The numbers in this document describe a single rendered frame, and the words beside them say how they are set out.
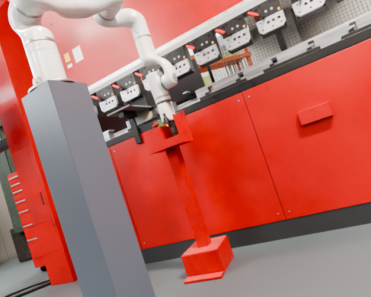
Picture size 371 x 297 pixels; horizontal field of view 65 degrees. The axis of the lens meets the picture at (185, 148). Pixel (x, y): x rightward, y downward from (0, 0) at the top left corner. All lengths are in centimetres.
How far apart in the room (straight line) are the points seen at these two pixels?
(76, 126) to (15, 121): 145
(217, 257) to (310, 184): 60
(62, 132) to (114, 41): 121
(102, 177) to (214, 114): 79
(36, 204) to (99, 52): 123
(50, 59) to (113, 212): 63
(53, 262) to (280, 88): 200
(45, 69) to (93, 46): 110
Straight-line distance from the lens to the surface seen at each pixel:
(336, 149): 161
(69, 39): 250
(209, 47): 186
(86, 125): 119
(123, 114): 185
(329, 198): 165
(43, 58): 129
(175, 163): 153
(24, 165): 254
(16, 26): 145
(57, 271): 255
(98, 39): 231
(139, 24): 164
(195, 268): 157
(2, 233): 563
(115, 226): 116
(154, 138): 151
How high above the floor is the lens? 56
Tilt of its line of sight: 3 degrees up
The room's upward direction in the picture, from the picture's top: 19 degrees counter-clockwise
